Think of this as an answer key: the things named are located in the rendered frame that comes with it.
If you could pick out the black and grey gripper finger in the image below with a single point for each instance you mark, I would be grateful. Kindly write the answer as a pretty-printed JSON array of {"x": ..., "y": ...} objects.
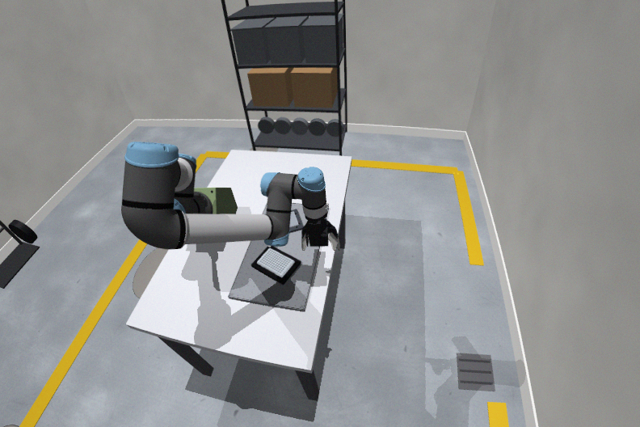
[
  {"x": 333, "y": 237},
  {"x": 303, "y": 240}
]

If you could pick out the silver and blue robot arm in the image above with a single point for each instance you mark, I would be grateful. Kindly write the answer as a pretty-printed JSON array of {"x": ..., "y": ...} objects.
[{"x": 151, "y": 175}]

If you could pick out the black rectangular frame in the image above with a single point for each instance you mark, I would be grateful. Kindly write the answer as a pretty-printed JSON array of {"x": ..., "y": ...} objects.
[{"x": 288, "y": 274}]

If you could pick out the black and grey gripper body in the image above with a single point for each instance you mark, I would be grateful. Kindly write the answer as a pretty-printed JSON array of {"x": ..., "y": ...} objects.
[{"x": 317, "y": 237}]

